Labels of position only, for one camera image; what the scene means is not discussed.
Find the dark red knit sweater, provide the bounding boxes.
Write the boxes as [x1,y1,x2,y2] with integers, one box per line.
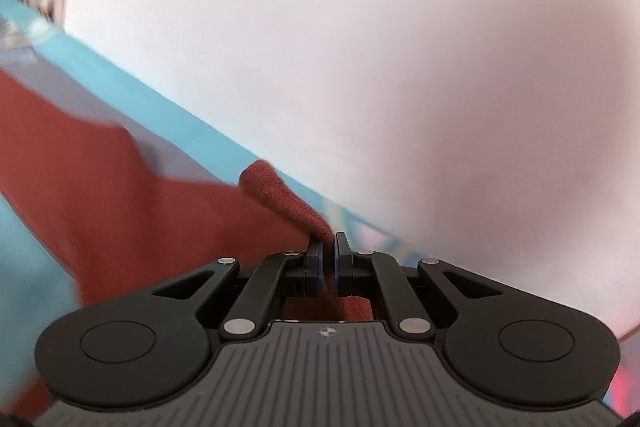
[0,69,372,421]

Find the blue grey patterned bedsheet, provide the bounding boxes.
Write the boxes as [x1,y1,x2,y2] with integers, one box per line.
[1,0,419,418]

